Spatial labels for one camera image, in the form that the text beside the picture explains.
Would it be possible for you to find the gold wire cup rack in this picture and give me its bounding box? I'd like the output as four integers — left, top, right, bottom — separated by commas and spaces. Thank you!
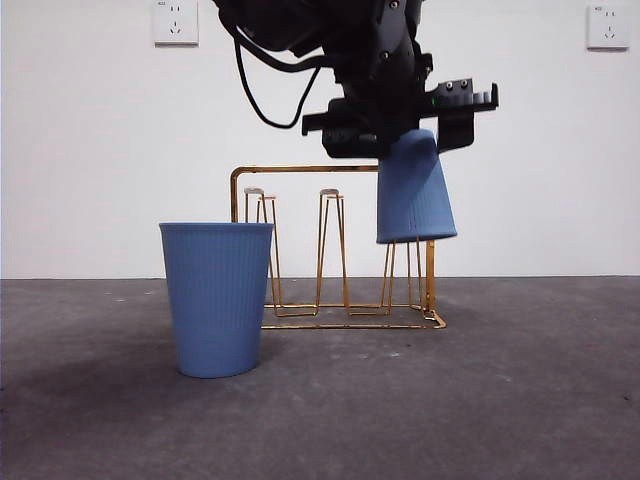
230, 164, 448, 331

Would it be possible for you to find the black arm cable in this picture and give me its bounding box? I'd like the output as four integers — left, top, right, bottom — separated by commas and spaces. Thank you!
231, 27, 321, 130
219, 7, 329, 72

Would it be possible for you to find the blue ribbed plastic cup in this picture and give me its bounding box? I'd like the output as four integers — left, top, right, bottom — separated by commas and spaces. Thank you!
158, 222, 276, 379
375, 128, 459, 245

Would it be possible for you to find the white wall socket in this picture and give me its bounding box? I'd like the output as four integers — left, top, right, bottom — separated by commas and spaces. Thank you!
586, 4, 630, 52
153, 0, 200, 49

